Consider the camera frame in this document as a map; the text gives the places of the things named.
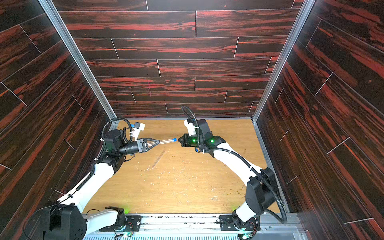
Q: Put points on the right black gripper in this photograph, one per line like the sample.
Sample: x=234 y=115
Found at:
x=182 y=140

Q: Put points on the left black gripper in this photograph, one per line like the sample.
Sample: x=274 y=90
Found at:
x=142 y=148

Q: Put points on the clear test tube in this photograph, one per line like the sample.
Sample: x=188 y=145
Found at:
x=166 y=141
x=158 y=159

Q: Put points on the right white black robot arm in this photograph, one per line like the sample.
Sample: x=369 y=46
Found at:
x=261 y=185

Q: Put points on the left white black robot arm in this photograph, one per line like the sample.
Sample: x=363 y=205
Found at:
x=64 y=219

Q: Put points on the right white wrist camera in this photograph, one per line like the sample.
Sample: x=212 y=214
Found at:
x=190 y=127

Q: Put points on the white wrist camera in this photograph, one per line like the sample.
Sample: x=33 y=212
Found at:
x=190 y=127
x=137 y=128

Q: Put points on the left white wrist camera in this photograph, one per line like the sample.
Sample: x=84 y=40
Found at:
x=137 y=128

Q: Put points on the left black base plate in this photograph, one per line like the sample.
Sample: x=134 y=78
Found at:
x=132 y=224

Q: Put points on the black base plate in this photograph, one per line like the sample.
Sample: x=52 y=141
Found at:
x=227 y=223
x=132 y=224

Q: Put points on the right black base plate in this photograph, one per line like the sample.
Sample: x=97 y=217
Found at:
x=227 y=223

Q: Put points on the aluminium front rail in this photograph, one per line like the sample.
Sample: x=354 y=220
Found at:
x=201 y=227

